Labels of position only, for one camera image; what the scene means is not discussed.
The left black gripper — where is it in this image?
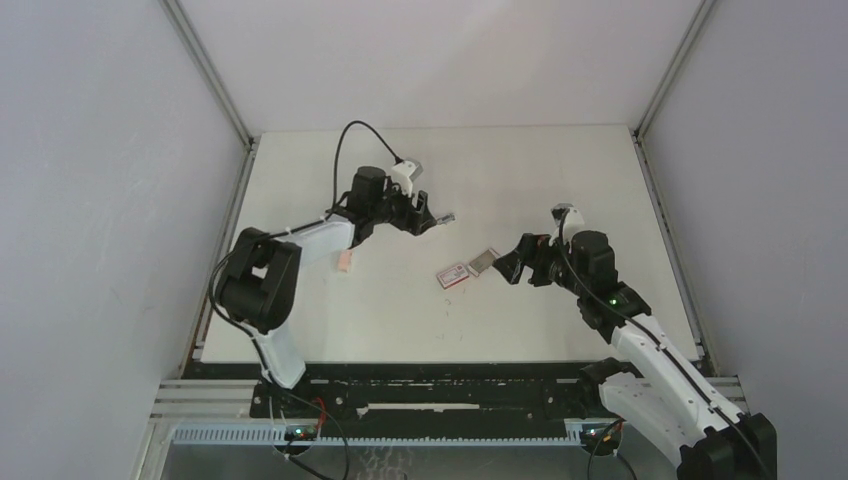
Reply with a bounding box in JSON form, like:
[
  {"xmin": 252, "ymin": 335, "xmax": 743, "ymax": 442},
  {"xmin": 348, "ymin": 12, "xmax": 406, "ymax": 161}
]
[{"xmin": 369, "ymin": 177, "xmax": 436, "ymax": 237}]

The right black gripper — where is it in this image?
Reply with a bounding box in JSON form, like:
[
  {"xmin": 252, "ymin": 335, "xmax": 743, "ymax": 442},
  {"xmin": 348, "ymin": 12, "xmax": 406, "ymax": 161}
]
[{"xmin": 494, "ymin": 232, "xmax": 588, "ymax": 297}]

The white stapler base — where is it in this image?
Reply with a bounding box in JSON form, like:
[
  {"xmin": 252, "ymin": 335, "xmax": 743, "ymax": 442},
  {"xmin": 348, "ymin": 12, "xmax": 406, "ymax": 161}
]
[{"xmin": 435, "ymin": 213, "xmax": 456, "ymax": 225}]

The staple box tray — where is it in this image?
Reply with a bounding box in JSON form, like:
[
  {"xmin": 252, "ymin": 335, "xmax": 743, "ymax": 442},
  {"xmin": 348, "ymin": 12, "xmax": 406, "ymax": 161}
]
[{"xmin": 467, "ymin": 248, "xmax": 500, "ymax": 277}]

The red white staple box sleeve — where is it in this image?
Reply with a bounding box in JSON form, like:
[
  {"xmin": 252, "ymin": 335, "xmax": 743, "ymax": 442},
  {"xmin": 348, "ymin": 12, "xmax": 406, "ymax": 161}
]
[{"xmin": 436, "ymin": 263, "xmax": 471, "ymax": 290}]

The pink stapler top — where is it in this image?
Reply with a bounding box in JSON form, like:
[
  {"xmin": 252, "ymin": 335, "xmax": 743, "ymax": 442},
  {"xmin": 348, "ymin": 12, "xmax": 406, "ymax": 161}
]
[{"xmin": 337, "ymin": 250, "xmax": 353, "ymax": 273}]

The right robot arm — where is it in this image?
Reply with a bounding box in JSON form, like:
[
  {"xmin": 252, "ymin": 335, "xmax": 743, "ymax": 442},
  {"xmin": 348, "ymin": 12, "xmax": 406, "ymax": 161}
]
[{"xmin": 494, "ymin": 231, "xmax": 777, "ymax": 479}]

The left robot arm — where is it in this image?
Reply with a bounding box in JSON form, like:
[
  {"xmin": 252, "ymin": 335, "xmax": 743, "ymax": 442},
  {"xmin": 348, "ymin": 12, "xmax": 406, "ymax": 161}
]
[{"xmin": 207, "ymin": 160, "xmax": 438, "ymax": 417}]

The right controller board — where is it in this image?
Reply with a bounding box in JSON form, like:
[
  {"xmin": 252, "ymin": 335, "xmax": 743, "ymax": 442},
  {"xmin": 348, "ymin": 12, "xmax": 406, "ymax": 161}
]
[{"xmin": 583, "ymin": 428, "xmax": 617, "ymax": 445}]

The controller board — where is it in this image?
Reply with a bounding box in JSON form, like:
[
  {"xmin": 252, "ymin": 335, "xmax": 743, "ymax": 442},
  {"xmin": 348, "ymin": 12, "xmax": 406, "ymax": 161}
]
[
  {"xmin": 284, "ymin": 426, "xmax": 319, "ymax": 443},
  {"xmin": 583, "ymin": 428, "xmax": 617, "ymax": 445}
]

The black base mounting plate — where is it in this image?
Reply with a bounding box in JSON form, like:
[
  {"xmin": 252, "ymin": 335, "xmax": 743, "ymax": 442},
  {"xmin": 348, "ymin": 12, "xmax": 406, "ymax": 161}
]
[{"xmin": 249, "ymin": 362, "xmax": 615, "ymax": 442}]

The left controller board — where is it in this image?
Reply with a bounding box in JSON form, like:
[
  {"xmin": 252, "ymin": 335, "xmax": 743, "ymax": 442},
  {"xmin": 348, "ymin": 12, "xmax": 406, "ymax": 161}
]
[{"xmin": 284, "ymin": 426, "xmax": 319, "ymax": 443}]

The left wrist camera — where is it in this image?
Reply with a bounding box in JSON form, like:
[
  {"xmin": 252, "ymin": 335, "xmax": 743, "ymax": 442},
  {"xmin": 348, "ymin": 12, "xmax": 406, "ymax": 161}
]
[{"xmin": 389, "ymin": 159, "xmax": 423, "ymax": 198}]

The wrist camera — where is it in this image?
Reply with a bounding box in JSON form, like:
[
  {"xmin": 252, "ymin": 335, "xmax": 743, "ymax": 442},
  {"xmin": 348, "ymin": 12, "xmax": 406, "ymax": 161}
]
[
  {"xmin": 389, "ymin": 159, "xmax": 423, "ymax": 198},
  {"xmin": 551, "ymin": 203, "xmax": 586, "ymax": 244}
]

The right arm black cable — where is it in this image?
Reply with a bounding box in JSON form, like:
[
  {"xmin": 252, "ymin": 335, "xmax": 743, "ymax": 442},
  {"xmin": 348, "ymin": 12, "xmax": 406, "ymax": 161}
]
[{"xmin": 555, "ymin": 210, "xmax": 778, "ymax": 480}]

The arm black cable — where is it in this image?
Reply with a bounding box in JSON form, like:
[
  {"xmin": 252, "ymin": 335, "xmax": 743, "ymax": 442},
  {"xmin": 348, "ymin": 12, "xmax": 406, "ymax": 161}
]
[
  {"xmin": 555, "ymin": 210, "xmax": 778, "ymax": 480},
  {"xmin": 207, "ymin": 119, "xmax": 403, "ymax": 372}
]

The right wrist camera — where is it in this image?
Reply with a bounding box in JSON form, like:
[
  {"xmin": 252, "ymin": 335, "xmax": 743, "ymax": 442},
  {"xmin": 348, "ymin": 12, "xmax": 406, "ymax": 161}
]
[{"xmin": 551, "ymin": 203, "xmax": 586, "ymax": 244}]

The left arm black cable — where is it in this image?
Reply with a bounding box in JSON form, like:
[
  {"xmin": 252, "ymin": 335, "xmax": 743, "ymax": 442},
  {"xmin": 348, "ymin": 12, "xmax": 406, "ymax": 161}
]
[{"xmin": 207, "ymin": 119, "xmax": 403, "ymax": 372}]

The front aluminium rail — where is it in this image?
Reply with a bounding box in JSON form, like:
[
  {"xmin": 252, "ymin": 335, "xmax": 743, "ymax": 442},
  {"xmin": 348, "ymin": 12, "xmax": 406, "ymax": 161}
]
[{"xmin": 150, "ymin": 377, "xmax": 751, "ymax": 425}]

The white cable duct strip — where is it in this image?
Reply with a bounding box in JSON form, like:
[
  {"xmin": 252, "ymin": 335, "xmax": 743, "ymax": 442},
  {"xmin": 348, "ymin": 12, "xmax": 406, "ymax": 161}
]
[{"xmin": 171, "ymin": 424, "xmax": 581, "ymax": 447}]

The right aluminium frame post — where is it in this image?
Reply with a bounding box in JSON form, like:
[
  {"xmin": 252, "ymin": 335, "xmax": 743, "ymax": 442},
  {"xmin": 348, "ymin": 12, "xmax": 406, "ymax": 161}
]
[{"xmin": 632, "ymin": 0, "xmax": 720, "ymax": 143}]

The aluminium frame post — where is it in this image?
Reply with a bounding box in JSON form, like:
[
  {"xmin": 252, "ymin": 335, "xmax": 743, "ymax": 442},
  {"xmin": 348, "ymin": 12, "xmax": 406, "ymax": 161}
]
[
  {"xmin": 159, "ymin": 0, "xmax": 255, "ymax": 150},
  {"xmin": 632, "ymin": 0, "xmax": 720, "ymax": 143}
]

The left aluminium frame post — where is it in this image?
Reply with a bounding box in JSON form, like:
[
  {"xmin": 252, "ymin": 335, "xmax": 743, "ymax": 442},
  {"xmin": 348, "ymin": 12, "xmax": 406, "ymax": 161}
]
[{"xmin": 159, "ymin": 0, "xmax": 255, "ymax": 150}]

